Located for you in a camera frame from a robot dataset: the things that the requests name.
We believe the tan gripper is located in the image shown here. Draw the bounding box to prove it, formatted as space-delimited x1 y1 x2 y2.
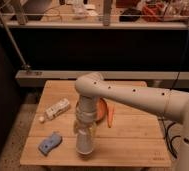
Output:
73 116 97 137

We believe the white ceramic cup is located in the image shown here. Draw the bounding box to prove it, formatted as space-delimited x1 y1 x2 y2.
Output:
76 130 94 155

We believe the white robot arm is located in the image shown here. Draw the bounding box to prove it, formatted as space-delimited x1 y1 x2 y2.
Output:
74 72 189 171

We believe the orange bowl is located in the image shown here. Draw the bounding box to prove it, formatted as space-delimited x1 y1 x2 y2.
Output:
96 98 108 121

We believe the orange carrot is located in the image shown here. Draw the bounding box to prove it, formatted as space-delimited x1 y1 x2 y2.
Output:
107 106 115 128

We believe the wooden table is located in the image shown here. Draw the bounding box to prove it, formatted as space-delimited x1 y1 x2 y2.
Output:
20 80 171 167

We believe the diagonal metal pole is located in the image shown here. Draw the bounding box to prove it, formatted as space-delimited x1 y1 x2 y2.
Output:
0 0 42 76

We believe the black cable on floor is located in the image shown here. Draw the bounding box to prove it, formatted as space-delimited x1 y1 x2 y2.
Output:
159 116 179 159

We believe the metal shelf rail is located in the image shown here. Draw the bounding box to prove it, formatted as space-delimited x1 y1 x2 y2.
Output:
6 21 189 30

